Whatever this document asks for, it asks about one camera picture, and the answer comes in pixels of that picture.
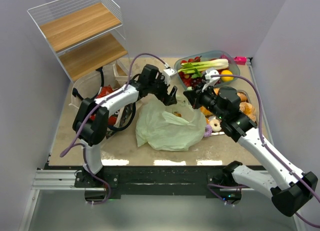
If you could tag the golden croissant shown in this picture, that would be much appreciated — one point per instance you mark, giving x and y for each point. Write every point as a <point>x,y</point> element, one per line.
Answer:
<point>206,112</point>

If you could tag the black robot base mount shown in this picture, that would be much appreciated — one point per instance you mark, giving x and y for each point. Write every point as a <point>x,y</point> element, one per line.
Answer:
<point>181,180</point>

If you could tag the pink plastic clip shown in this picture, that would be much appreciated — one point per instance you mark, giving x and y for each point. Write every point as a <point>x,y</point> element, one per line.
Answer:
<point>240,60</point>

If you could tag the beige canvas tote bag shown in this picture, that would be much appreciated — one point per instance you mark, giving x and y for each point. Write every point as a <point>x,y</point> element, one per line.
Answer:
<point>113,76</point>

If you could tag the metal pastry tray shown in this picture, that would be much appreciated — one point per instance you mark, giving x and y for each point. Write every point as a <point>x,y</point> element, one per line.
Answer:
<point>243,98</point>

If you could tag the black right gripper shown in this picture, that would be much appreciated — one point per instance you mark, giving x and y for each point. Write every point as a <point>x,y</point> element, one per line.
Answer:
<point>195,97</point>

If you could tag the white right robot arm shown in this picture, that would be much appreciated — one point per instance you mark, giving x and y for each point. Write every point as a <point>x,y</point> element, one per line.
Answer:
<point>288,187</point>

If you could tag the purple grape bunch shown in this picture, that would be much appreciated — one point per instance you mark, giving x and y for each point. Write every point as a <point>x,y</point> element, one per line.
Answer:
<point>193,82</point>

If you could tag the white wire wooden shelf rack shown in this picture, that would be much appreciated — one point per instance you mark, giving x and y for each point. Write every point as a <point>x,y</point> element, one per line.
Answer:
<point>84,35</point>

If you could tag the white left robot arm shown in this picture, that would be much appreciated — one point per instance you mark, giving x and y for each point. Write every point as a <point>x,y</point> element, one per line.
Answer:
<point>91,121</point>

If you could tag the clear teal produce container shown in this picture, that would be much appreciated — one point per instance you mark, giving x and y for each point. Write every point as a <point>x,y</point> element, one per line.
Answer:
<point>205,56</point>

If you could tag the green avocado print bag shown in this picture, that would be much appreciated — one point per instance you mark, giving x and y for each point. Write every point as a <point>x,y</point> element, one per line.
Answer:
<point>173,128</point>

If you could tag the green white leek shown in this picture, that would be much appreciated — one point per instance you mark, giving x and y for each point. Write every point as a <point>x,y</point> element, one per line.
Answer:
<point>195,69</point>

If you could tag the yellow lemon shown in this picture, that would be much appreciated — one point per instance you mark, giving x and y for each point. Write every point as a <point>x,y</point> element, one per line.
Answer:
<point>225,78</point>

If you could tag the purple frosted donut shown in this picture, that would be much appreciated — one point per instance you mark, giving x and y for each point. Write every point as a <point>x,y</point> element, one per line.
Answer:
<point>208,131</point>

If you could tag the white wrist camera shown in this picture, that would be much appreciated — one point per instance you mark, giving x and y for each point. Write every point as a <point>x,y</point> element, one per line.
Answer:
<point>168,73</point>
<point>211,76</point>

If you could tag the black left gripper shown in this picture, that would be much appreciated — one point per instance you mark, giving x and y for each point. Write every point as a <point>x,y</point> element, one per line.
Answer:
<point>163,90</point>

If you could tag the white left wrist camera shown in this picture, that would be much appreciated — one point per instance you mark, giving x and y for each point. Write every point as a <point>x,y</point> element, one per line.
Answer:
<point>168,73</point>

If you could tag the white frosted donut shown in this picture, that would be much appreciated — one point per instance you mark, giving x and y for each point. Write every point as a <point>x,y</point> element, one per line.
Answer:
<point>215,125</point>

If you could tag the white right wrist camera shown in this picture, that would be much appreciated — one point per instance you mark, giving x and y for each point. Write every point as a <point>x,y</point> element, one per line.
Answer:
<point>211,76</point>

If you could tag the large sugared cruller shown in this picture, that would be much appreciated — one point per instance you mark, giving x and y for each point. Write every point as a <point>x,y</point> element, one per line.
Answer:
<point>249,110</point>

